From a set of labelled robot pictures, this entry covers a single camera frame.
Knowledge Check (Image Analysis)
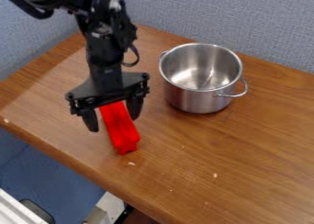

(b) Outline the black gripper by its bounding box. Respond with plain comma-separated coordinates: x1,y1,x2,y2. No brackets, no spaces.
65,60,149,132

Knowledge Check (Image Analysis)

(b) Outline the red plastic block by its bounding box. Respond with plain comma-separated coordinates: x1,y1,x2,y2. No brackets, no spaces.
98,101,140,155

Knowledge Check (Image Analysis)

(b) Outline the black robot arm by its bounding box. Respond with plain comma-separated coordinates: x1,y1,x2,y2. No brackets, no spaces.
7,0,149,132

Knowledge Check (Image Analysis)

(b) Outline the white ribbed box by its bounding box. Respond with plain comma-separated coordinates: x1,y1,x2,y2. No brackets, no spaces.
0,189,48,224

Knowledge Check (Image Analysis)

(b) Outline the black cable loop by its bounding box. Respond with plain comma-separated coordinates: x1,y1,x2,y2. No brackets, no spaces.
121,43,141,68

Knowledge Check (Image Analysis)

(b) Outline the metal pot with handles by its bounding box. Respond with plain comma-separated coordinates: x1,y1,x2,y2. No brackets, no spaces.
157,43,248,114

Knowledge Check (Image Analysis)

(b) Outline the white table leg bracket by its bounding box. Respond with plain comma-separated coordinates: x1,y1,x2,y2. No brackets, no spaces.
82,192,125,224

